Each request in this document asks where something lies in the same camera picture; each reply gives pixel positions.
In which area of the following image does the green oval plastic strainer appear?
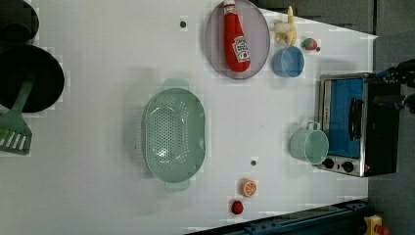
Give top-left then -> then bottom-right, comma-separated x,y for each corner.
142,78 -> 206,192

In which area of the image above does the red ketchup bottle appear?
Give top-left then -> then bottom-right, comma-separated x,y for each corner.
223,0 -> 251,72

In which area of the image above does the toy orange half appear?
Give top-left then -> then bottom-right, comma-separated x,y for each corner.
241,179 -> 257,198

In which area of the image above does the small red toy fruit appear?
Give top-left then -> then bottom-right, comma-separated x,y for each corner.
231,201 -> 244,214

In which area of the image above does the blue bowl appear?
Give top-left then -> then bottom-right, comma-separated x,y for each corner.
272,46 -> 304,77

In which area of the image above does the grey round plate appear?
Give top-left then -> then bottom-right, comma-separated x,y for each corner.
205,0 -> 270,79

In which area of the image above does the green mug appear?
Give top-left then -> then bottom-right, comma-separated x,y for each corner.
290,121 -> 329,165

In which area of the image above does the peeled toy banana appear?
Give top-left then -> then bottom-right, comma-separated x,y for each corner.
270,6 -> 297,46

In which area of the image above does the toy strawberry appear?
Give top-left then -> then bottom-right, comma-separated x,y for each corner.
301,38 -> 318,51

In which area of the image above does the black toaster oven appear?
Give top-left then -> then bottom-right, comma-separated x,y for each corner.
317,72 -> 400,177

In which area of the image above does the green slotted spatula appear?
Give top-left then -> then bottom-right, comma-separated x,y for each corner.
0,81 -> 33,156

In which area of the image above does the yellow clamp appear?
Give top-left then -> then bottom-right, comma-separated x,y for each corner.
364,215 -> 391,235

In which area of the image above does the small black pot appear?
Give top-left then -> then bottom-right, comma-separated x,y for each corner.
0,0 -> 39,44

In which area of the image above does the blue metal table frame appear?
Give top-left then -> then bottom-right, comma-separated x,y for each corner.
186,200 -> 372,235

